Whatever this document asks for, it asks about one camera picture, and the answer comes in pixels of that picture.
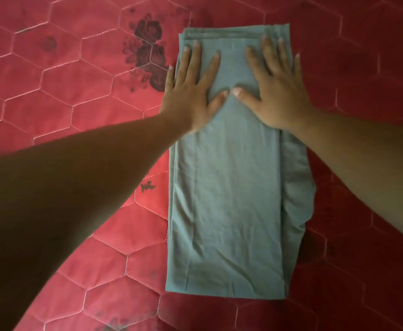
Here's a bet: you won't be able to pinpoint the person's left hand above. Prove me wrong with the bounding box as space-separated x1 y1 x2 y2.
159 39 230 135

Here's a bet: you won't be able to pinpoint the person's right hand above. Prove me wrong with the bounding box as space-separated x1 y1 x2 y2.
231 34 314 133

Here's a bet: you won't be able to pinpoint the grey trousers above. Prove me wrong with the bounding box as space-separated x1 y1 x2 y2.
165 23 317 300

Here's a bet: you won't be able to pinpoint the person's right forearm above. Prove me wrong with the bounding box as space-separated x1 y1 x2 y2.
289 109 403 249

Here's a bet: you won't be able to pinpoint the person's left forearm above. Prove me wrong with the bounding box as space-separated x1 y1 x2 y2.
0 113 192 331

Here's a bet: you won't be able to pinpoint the red quilted mattress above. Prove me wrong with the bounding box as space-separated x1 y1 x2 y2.
0 0 403 331

